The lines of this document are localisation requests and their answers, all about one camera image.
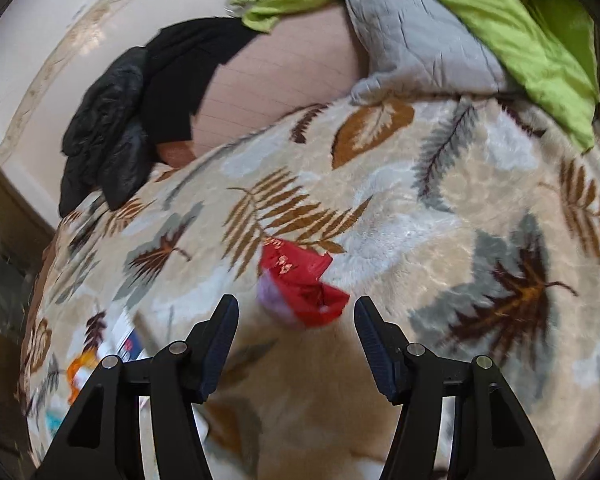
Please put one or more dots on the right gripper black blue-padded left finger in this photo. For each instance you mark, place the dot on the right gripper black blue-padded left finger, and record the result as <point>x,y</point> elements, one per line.
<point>100,436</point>

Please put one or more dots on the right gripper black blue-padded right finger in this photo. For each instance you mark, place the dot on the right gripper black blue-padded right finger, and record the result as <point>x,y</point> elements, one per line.
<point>492,438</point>

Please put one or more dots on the orange cardboard box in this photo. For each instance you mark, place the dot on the orange cardboard box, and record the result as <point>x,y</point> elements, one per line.
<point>79,370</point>

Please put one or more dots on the red snack wrapper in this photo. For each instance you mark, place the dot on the red snack wrapper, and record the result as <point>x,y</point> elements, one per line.
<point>298,274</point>

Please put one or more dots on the teal snack packet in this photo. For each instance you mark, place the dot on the teal snack packet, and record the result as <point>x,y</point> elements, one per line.
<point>53,419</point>

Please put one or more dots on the blue white medicine box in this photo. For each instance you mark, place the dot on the blue white medicine box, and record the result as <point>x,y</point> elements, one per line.
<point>123,340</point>

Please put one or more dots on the leaf-patterned plush blanket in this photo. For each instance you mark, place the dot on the leaf-patterned plush blanket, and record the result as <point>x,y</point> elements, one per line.
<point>473,224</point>

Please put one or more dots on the purple crumpled ball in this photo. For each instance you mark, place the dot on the purple crumpled ball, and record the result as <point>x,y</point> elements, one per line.
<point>273,302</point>

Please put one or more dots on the wooden glass cabinet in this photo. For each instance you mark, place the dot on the wooden glass cabinet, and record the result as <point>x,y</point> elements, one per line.
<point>23,236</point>

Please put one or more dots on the black puffer jacket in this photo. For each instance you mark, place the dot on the black puffer jacket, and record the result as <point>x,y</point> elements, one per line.
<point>105,145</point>

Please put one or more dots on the black sweater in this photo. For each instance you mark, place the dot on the black sweater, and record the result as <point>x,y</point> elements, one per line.
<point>181,61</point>

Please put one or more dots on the grey quilted pillow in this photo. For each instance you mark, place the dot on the grey quilted pillow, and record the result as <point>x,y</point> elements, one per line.
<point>420,47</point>

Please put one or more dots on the green quilted blanket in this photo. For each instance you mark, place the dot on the green quilted blanket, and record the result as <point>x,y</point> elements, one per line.
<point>546,45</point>

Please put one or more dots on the brown sofa bed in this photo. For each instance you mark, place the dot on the brown sofa bed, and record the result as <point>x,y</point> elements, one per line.
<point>308,58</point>

